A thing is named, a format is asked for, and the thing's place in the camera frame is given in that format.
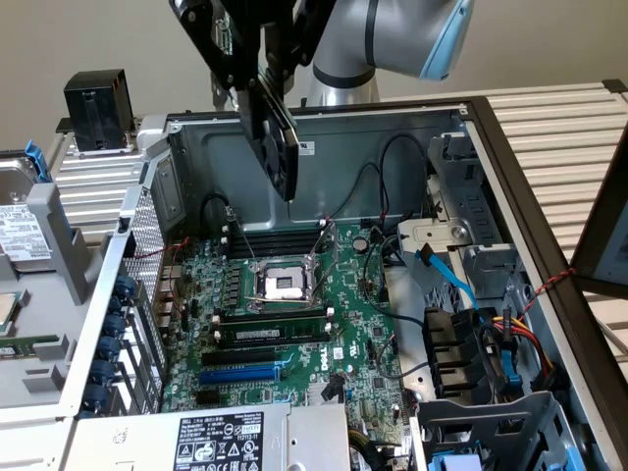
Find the CPU socket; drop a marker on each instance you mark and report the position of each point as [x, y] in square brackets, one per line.
[284, 284]

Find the silver coin battery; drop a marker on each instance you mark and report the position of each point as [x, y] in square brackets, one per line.
[361, 244]

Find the short black expansion slot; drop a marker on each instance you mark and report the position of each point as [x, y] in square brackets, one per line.
[208, 397]

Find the blue disk latch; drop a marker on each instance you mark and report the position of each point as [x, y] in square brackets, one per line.
[510, 373]

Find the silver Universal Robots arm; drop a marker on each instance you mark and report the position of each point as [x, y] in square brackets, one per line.
[353, 39]

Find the black side panel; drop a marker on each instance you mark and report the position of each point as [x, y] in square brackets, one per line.
[603, 235]

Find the silver disk cage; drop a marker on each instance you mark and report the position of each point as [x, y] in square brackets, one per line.
[471, 206]

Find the white case sticker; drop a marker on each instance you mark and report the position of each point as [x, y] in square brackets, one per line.
[308, 148]

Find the thin metal locking lever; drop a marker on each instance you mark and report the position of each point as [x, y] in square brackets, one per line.
[244, 240]

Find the open metal PC case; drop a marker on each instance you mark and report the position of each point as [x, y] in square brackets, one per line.
[225, 167]

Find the grey power supply unit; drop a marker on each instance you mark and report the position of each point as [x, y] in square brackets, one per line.
[147, 441]

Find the grey parts rack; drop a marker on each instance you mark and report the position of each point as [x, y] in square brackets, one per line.
[54, 314]

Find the green graphics card black fan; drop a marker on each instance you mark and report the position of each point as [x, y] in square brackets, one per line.
[279, 162]

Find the black RAM slot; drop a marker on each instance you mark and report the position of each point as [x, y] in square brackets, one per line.
[275, 249]
[275, 314]
[275, 238]

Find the black fan shroud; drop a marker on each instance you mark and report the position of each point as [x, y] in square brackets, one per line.
[451, 353]

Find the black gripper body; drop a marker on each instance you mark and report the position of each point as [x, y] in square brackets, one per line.
[267, 24]

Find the green loose RAM stick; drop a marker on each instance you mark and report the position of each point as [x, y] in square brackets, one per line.
[29, 346]

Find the black CPU cooler box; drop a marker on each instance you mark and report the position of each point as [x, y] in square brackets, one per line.
[95, 108]

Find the hard disk with blue rail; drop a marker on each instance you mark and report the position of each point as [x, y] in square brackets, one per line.
[19, 230]

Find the long black expansion slot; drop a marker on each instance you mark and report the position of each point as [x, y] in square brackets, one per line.
[240, 355]

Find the blue slot retention clip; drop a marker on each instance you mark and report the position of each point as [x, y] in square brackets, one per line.
[109, 348]
[104, 372]
[96, 396]
[116, 326]
[115, 304]
[125, 285]

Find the metal socket cover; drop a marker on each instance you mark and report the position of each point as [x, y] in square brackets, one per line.
[326, 250]

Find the silver CPU chip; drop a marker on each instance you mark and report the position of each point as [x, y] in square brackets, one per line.
[12, 314]

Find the grey disk bay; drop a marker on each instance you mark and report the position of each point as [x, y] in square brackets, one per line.
[486, 422]

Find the green Dell motherboard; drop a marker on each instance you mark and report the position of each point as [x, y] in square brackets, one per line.
[353, 294]

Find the blue expansion slot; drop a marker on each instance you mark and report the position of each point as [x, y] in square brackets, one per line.
[240, 375]

